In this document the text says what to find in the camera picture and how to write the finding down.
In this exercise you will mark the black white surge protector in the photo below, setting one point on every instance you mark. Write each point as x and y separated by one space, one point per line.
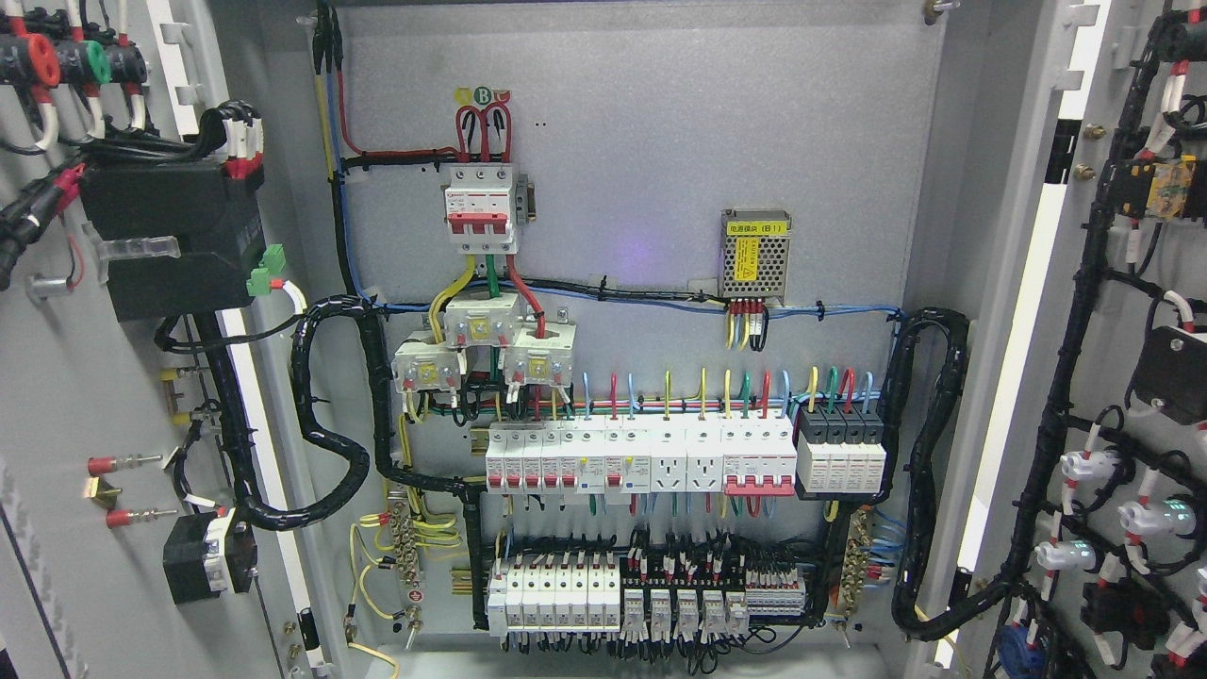
840 455

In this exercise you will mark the brass ground bar right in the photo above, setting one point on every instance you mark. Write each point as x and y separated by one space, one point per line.
854 564

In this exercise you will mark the brass ground bar left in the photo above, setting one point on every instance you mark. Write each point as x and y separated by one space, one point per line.
405 548

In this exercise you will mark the white lower breaker row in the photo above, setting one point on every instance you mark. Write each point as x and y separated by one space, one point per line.
555 592

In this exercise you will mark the black digital power meter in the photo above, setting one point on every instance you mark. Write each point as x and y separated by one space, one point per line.
188 236

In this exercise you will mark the white rotary selector switch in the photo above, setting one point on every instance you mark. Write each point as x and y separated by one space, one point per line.
207 553

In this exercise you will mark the brass ground bar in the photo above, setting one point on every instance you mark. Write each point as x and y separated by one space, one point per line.
405 548
854 564

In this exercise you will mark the white din rail sockets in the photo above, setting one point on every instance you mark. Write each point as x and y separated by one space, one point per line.
686 455

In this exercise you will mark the row of small breakers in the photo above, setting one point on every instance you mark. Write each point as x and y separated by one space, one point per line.
582 457

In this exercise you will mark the main red white breaker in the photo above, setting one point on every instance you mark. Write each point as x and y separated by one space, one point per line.
486 204

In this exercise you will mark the relay terminal block row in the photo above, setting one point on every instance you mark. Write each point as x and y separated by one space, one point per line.
691 595

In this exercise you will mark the grey cabinet door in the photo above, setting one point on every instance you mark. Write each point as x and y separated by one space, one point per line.
1090 563
76 384

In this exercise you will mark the metal mesh power supply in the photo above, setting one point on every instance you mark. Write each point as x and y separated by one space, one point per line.
754 254

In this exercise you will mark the white current transformers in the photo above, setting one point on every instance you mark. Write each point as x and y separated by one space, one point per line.
484 333

